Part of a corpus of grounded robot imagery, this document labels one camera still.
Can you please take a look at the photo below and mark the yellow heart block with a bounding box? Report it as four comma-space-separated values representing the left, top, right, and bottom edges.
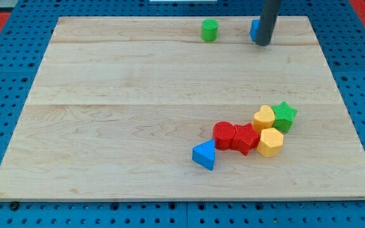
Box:
252, 105, 275, 133

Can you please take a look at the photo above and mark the light wooden board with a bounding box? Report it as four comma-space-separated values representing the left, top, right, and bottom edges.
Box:
0, 16, 365, 202

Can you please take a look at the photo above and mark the red star block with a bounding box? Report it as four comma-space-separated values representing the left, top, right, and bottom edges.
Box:
230, 123, 260, 156

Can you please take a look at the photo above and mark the red cylinder block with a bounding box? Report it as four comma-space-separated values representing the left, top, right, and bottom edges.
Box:
212, 122, 236, 150

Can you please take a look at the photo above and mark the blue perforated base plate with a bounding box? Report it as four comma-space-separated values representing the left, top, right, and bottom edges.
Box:
0, 0, 365, 227

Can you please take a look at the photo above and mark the yellow hexagon block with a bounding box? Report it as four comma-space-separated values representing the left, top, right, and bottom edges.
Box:
257, 128, 284, 158

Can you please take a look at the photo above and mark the blue triangle block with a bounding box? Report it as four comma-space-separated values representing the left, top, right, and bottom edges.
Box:
192, 139, 215, 171

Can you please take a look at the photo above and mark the green cylinder block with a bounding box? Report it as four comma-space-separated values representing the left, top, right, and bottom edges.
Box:
201, 18, 219, 42

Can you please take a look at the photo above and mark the green star block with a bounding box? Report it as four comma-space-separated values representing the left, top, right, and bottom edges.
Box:
271, 101, 298, 133

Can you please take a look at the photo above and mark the blue cube block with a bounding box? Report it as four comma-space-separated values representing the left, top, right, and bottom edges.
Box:
249, 19, 260, 42

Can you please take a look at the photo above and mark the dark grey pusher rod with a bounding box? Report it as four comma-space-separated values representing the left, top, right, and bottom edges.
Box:
256, 0, 282, 46

